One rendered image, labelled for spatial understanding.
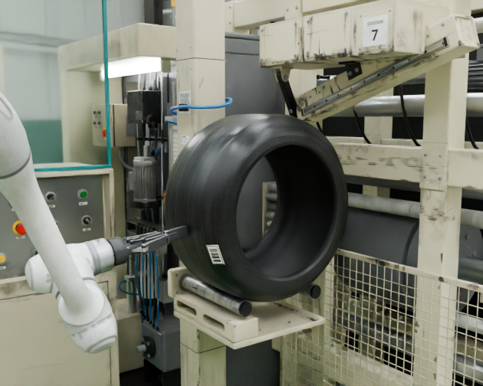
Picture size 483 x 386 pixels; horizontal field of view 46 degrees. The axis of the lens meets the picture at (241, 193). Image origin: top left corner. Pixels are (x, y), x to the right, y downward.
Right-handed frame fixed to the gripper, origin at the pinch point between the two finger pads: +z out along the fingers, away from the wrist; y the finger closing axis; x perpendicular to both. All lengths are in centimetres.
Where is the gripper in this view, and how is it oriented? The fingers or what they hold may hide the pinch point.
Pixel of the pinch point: (175, 233)
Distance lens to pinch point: 163.0
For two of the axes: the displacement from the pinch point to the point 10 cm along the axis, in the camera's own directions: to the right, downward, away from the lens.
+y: -5.9, -1.1, 8.0
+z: 8.0, -2.2, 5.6
